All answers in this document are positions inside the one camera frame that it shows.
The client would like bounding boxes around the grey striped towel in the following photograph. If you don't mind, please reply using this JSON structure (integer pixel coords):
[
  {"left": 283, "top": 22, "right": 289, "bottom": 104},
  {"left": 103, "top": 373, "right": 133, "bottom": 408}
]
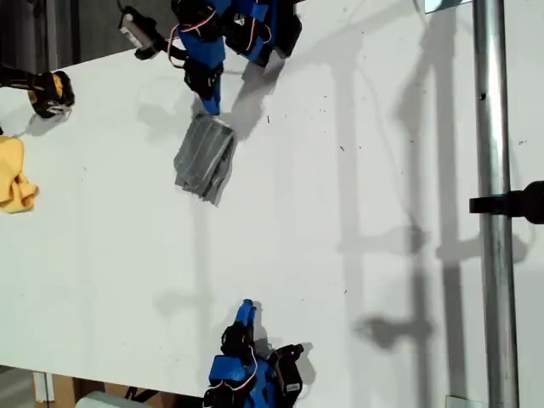
[{"left": 173, "top": 110, "right": 239, "bottom": 208}]

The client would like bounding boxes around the white plastic container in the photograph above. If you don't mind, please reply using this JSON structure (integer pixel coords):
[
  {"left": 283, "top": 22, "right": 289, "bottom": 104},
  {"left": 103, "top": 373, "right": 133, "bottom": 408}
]
[{"left": 75, "top": 390, "right": 128, "bottom": 408}]

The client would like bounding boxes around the brown cardboard box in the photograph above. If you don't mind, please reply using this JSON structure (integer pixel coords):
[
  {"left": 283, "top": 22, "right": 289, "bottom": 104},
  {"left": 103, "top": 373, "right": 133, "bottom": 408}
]
[{"left": 50, "top": 373, "right": 133, "bottom": 408}]

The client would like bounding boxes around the yellow cloth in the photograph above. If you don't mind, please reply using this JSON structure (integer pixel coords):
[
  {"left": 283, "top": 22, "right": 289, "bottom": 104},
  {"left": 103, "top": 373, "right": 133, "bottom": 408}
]
[{"left": 0, "top": 134, "right": 40, "bottom": 214}]

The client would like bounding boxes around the black clamp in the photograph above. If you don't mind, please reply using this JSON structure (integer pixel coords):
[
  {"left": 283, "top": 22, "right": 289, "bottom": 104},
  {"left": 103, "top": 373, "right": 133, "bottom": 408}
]
[{"left": 468, "top": 180, "right": 544, "bottom": 225}]

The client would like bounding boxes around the black camera box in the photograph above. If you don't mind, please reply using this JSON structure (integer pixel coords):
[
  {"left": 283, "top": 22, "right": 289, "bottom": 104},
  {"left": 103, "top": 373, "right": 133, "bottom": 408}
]
[
  {"left": 117, "top": 6, "right": 165, "bottom": 60},
  {"left": 271, "top": 343, "right": 307, "bottom": 400}
]

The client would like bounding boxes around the white bracket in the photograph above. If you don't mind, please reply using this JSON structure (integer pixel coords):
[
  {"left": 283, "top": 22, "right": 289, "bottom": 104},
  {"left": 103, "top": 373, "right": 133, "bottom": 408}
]
[{"left": 32, "top": 371, "right": 55, "bottom": 404}]

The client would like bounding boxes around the steel post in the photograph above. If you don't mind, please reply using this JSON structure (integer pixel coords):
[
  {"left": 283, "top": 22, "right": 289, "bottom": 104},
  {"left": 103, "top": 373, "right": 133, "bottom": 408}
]
[{"left": 472, "top": 0, "right": 520, "bottom": 408}]

